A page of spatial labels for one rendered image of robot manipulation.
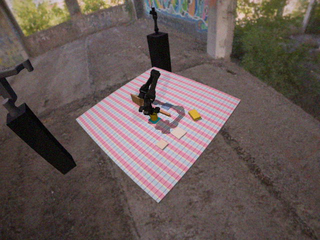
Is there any beige flat square pad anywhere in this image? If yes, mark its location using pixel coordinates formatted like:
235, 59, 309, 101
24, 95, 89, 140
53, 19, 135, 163
156, 139, 168, 150

